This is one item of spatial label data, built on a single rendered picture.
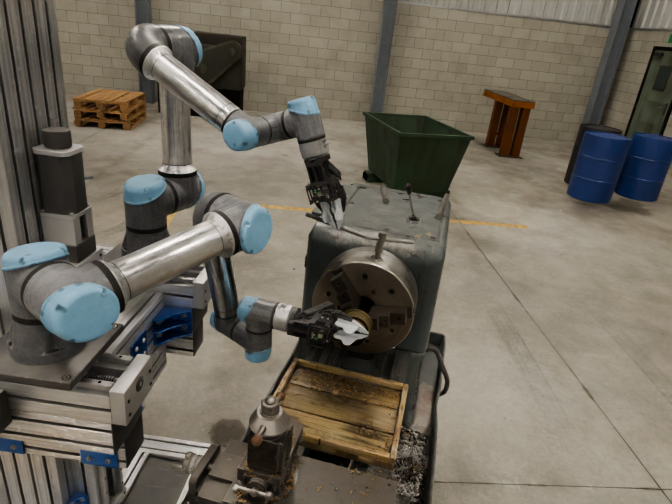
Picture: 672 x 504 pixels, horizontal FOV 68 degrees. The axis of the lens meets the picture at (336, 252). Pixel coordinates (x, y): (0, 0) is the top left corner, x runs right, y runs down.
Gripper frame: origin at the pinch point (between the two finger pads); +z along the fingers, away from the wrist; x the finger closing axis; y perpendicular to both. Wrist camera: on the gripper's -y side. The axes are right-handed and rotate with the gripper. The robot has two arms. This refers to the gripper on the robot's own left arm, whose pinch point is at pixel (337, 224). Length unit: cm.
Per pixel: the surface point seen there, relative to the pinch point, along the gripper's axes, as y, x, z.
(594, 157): -602, 174, 139
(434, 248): -20.7, 22.3, 19.0
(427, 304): -18.1, 16.7, 36.8
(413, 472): 6, 5, 83
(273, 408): 57, -3, 18
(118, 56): -832, -639, -204
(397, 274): -4.0, 12.6, 19.1
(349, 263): -2.2, -0.2, 12.8
